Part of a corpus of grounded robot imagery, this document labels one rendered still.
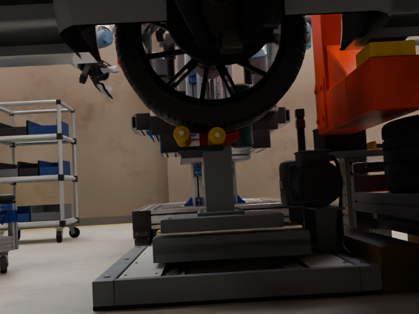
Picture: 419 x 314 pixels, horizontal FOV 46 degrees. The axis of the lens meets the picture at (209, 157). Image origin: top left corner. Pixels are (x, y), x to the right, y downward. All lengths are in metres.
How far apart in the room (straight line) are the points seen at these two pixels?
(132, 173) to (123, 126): 0.51
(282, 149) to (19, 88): 2.89
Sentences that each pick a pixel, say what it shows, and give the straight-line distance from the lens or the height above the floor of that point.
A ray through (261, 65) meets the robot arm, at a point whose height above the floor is 0.95.
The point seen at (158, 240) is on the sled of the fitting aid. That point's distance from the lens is 1.57.
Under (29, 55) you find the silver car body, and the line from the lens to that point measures 1.58.
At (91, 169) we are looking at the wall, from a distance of 5.33.
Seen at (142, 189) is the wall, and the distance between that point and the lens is 5.26.
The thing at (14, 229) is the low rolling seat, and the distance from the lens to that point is 2.34.
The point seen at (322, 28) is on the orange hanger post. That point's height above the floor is 0.94.
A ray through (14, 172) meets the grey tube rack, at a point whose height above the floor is 0.51.
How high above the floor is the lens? 0.32
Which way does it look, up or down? 4 degrees up
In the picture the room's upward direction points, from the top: 3 degrees counter-clockwise
